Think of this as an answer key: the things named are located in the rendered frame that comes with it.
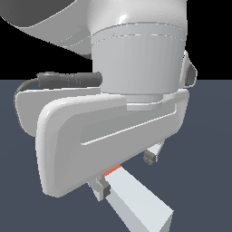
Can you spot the white peg with red end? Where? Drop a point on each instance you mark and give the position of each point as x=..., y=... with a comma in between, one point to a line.
x=139, y=199

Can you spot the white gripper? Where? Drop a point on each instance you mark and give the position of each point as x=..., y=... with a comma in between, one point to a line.
x=90, y=133

